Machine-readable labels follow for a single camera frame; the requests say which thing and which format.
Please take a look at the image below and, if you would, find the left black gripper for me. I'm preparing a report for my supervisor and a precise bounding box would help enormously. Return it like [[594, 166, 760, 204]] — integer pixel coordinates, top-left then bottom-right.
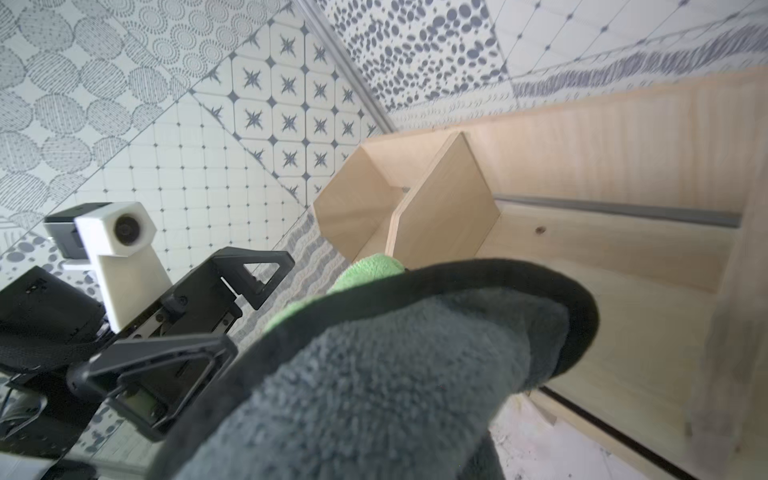
[[1, 247, 295, 459]]

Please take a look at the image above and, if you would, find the grey microfibre cloth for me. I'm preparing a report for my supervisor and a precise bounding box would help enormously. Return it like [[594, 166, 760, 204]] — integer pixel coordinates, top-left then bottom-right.
[[147, 259, 600, 479]]

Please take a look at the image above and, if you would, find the light wooden bookshelf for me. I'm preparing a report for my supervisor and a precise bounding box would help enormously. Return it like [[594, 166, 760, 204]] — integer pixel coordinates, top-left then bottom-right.
[[313, 67, 767, 479]]

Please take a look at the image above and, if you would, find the pink floral table mat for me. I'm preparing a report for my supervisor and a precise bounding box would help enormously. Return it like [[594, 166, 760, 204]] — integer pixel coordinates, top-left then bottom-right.
[[490, 395, 644, 479]]

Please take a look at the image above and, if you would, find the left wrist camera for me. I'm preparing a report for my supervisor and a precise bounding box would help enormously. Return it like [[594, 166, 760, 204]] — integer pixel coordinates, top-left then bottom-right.
[[43, 202, 172, 333]]

